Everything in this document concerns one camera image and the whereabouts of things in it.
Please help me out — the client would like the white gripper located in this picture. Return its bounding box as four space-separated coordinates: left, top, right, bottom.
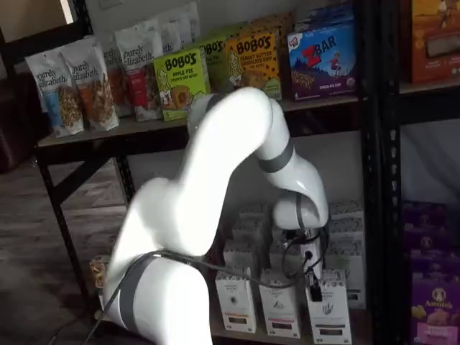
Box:
300 236 323 303

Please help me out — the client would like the white box green strip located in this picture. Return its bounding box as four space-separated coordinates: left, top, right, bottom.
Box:
305 268 354 345

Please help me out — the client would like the white floral box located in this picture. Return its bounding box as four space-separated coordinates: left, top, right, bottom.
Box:
223 239 253 274
327 200 364 222
239 202 271 224
327 218 364 245
323 239 366 311
232 218 265 249

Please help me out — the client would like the white box pink strip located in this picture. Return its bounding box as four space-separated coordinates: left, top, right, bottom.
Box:
258 267 303 339

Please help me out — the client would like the white box orange strip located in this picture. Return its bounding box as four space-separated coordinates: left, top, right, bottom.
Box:
214 267 258 333

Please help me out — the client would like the black metal shelf rack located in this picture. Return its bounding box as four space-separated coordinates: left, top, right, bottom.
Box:
379 0 460 345
0 0 400 345

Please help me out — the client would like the purple Annie's box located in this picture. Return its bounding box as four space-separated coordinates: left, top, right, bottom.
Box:
401 202 451 252
408 247 460 278
410 271 460 345

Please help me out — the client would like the yellow snack box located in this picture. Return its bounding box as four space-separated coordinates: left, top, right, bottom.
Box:
88 254 111 289

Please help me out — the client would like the blue Z Bar box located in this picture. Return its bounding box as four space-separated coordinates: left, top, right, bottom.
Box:
293 0 357 34
286 19 361 102

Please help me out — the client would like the orange Bobo's peanut butter box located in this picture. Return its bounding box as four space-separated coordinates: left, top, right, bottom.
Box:
225 31 283 102

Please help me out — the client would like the green Bobo's apple pie box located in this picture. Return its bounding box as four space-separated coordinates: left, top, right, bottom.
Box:
153 47 212 122

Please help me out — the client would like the orange cracker box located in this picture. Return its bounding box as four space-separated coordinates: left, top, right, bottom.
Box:
408 0 460 86

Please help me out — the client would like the purely elizabeth bag red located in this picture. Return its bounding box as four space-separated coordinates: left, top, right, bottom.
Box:
114 19 165 122

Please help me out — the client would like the purely elizabeth bag orange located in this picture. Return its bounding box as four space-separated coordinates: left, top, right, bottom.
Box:
101 45 133 118
58 37 121 131

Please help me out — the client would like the white granola bag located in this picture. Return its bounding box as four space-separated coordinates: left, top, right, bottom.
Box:
178 2 201 48
157 13 185 55

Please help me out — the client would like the purely elizabeth bag blue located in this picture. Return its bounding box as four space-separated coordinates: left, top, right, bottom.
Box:
24 52 86 139

